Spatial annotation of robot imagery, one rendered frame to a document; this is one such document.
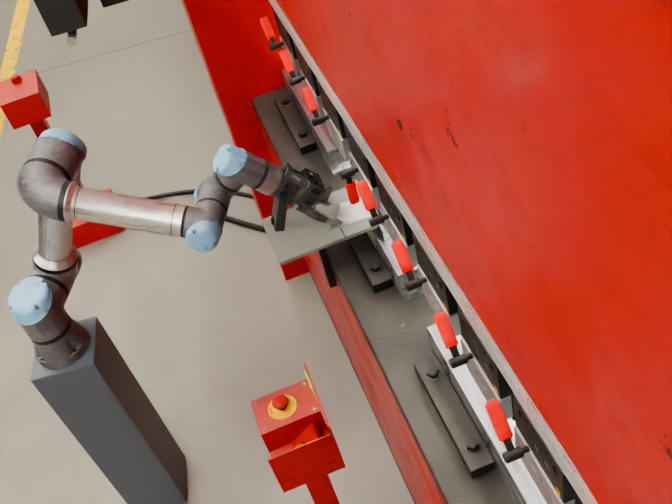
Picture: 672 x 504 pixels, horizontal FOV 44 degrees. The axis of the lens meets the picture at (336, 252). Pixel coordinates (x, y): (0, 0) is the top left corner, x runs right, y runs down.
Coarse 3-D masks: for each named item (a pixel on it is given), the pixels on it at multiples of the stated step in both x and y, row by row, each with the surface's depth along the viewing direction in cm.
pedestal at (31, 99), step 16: (16, 80) 336; (32, 80) 337; (0, 96) 334; (16, 96) 331; (32, 96) 330; (48, 96) 348; (16, 112) 332; (32, 112) 334; (48, 112) 336; (16, 128) 336; (32, 128) 346; (48, 128) 349; (112, 192) 392; (80, 224) 376; (96, 224) 378; (80, 240) 381; (96, 240) 384
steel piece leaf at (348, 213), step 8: (344, 208) 213; (352, 208) 212; (360, 208) 212; (336, 216) 211; (344, 216) 211; (352, 216) 210; (360, 216) 210; (328, 224) 207; (336, 224) 209; (344, 224) 209
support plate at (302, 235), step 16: (336, 192) 218; (288, 224) 213; (304, 224) 212; (320, 224) 211; (352, 224) 208; (368, 224) 207; (272, 240) 210; (288, 240) 209; (304, 240) 208; (320, 240) 207; (336, 240) 205; (288, 256) 205
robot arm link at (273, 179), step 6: (270, 162) 196; (270, 168) 194; (276, 168) 196; (270, 174) 194; (276, 174) 195; (264, 180) 202; (270, 180) 194; (276, 180) 195; (264, 186) 195; (270, 186) 195; (276, 186) 196; (264, 192) 197; (270, 192) 197
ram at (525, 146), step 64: (320, 0) 155; (384, 0) 111; (448, 0) 87; (512, 0) 71; (576, 0) 60; (640, 0) 52; (320, 64) 183; (384, 64) 125; (448, 64) 95; (512, 64) 77; (576, 64) 64; (640, 64) 55; (384, 128) 143; (448, 128) 105; (512, 128) 83; (576, 128) 68; (640, 128) 58; (448, 192) 117; (512, 192) 90; (576, 192) 73; (640, 192) 62; (448, 256) 132; (512, 256) 99; (576, 256) 79; (640, 256) 66; (512, 320) 110; (576, 320) 86; (640, 320) 71; (512, 384) 123; (576, 384) 94; (640, 384) 76; (576, 448) 104; (640, 448) 82
